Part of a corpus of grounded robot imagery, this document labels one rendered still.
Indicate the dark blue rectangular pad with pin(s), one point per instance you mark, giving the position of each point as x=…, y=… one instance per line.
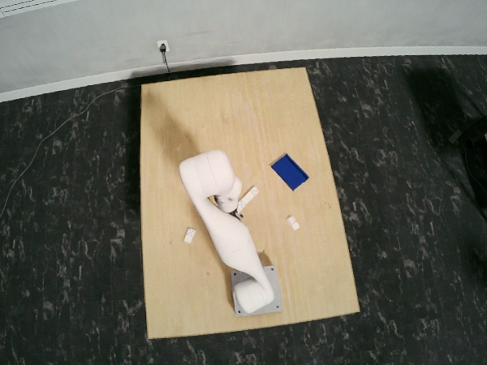
x=290, y=172

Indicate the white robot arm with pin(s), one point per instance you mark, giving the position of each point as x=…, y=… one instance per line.
x=210, y=174

